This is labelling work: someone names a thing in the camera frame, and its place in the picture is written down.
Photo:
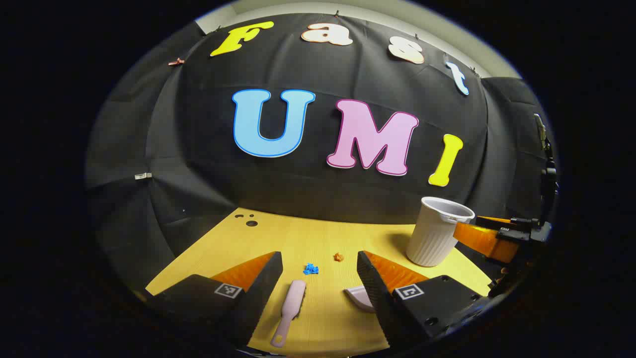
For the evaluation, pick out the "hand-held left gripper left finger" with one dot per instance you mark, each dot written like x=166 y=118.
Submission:
x=263 y=283

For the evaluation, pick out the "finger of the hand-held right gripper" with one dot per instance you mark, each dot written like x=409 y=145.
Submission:
x=497 y=222
x=482 y=241

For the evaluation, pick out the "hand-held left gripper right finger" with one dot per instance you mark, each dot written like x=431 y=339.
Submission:
x=372 y=288

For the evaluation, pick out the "pink dustpan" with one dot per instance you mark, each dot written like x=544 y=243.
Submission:
x=360 y=297

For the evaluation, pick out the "small pink broom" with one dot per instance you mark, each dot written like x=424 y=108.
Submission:
x=294 y=298

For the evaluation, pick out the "blue paper trash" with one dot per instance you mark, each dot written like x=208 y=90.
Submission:
x=311 y=269

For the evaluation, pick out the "white ribbed garbage bin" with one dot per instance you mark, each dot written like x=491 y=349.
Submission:
x=432 y=238

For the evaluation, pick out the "wooden desktop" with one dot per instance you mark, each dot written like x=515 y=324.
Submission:
x=308 y=238

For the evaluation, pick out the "black backdrop cloth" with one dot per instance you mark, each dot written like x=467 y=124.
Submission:
x=308 y=189

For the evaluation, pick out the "small white clip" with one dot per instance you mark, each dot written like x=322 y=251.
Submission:
x=143 y=175

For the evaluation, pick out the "small red clip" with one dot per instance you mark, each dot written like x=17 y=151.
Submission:
x=175 y=61

